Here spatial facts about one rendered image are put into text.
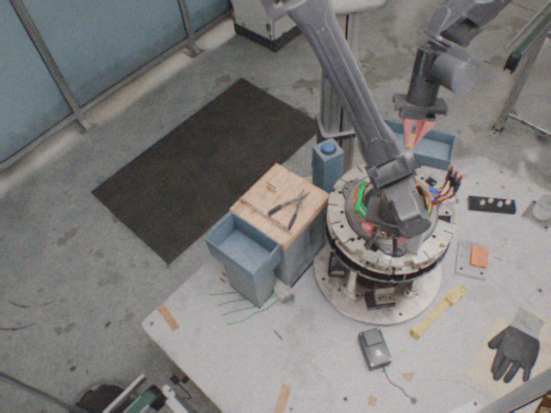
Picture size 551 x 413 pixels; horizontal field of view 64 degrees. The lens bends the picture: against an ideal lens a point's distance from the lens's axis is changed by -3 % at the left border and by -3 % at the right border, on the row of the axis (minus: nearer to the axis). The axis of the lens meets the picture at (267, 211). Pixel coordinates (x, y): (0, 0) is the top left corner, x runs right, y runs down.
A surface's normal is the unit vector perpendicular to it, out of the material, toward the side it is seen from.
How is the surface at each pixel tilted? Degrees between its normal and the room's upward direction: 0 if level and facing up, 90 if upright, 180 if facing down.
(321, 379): 0
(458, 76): 74
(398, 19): 0
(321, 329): 0
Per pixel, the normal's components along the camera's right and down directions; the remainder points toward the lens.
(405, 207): -0.46, -0.42
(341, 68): 0.06, 0.68
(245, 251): -0.07, -0.56
